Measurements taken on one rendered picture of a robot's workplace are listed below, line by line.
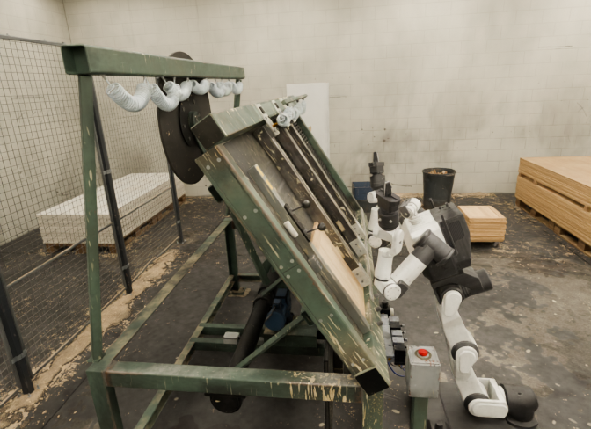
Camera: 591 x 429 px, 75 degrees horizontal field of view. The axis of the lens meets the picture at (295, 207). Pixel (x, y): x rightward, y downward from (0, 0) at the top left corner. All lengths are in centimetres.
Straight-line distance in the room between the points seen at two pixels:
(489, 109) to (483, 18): 145
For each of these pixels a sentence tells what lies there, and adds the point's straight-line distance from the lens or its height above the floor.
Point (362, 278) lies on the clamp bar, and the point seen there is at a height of 96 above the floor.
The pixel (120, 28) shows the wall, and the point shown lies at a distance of 819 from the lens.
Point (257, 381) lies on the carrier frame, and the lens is 189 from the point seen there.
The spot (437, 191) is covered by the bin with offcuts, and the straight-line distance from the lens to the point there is 640.
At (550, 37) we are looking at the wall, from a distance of 788.
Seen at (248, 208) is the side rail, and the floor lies 159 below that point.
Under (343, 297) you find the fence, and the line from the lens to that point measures 187.
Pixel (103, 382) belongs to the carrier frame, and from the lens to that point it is 221.
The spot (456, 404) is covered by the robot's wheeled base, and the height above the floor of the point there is 17.
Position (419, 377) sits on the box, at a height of 86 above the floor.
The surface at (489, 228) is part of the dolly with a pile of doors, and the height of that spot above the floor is 28.
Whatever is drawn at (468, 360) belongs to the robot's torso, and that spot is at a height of 60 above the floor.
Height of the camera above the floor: 203
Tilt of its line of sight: 18 degrees down
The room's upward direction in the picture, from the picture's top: 3 degrees counter-clockwise
